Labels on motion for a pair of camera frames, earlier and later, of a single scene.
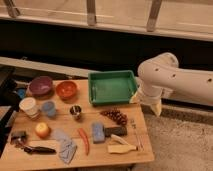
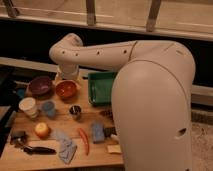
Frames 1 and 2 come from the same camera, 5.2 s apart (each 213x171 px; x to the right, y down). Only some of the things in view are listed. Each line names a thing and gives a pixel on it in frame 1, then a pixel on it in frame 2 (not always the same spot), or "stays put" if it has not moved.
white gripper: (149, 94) to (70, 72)
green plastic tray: (111, 87) stays put
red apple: (43, 130) stays put
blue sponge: (98, 131) stays put
